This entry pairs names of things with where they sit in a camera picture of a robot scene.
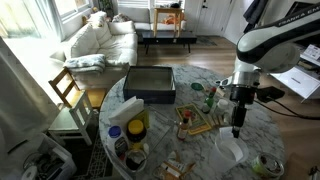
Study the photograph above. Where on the yellow lid jar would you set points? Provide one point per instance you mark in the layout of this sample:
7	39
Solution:
136	130

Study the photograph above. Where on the small wooden block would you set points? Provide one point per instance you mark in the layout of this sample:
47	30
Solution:
220	92

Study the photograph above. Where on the round green lid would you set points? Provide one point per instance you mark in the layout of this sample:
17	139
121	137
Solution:
197	86

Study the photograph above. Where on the black coffee table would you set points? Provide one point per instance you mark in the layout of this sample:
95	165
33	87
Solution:
168	36

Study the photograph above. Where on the blue cap white bottle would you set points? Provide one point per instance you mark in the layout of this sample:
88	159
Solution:
117	141

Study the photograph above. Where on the dark glass jar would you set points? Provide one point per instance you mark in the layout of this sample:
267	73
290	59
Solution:
135	160

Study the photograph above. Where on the white sofa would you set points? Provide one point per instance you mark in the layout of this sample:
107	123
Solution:
106	43

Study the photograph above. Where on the wooden side table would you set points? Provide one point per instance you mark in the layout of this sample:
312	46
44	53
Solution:
168	13

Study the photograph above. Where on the grey white throw blanket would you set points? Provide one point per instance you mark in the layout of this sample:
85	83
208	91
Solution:
85	63

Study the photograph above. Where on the large clear plastic cup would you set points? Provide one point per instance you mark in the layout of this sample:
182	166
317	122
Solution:
230	155

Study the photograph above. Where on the toilet paper roll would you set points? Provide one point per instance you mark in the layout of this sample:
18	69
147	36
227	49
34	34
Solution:
29	173

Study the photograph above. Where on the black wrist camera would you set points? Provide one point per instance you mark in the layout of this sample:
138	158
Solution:
270	94

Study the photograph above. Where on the clear plastic bin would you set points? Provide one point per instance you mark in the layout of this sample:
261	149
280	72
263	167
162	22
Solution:
156	133

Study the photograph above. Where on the floral cushion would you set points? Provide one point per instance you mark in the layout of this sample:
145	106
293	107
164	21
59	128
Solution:
96	18
121	17

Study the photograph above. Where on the yellow bordered card box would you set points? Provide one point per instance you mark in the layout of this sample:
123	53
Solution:
198	121

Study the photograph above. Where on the green glass bottle red cap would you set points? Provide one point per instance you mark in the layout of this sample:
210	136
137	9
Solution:
209	101

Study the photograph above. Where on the white wooden chair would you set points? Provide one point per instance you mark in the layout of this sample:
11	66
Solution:
71	123

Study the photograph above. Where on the small clear measuring cup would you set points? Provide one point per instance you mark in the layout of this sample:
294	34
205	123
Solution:
225	133

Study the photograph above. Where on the white storage bin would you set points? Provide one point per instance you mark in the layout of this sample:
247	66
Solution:
40	160

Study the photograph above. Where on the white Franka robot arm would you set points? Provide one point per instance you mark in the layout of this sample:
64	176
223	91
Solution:
276	43

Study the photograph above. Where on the stack of wooden blocks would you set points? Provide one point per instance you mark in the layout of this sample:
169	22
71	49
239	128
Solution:
218	119

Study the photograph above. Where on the dark blue open box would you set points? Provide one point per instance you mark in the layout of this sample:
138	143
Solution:
150	85

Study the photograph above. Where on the hot sauce bottle red cap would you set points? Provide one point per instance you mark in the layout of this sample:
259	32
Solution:
183	128

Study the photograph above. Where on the white pill bottle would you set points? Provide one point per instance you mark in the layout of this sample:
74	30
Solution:
221	107

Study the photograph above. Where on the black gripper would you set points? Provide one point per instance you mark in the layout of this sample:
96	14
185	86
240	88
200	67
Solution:
243	95

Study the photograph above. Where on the green tin can of nuts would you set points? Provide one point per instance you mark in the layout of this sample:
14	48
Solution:
268	165

